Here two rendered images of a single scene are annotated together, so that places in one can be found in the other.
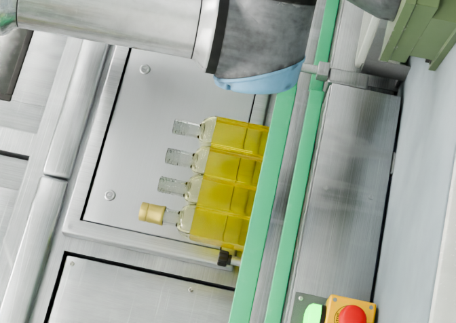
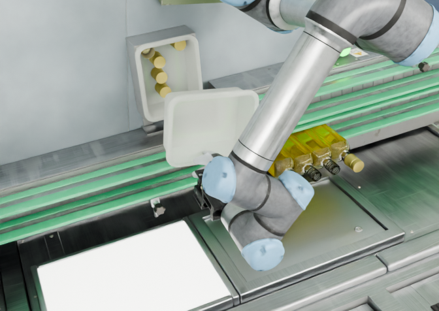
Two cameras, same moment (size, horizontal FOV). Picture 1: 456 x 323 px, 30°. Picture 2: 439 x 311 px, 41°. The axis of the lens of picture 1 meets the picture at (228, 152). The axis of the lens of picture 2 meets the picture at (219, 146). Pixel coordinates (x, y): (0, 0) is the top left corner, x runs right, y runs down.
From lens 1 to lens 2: 1.86 m
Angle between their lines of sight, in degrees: 71
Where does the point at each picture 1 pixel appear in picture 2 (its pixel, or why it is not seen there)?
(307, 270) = not seen: hidden behind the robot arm
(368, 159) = (252, 75)
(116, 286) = (396, 210)
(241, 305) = (362, 78)
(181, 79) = not seen: hidden behind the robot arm
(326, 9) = (162, 156)
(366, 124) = (234, 81)
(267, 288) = (345, 78)
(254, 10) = not seen: outside the picture
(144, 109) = (289, 247)
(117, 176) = (344, 233)
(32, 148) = (378, 290)
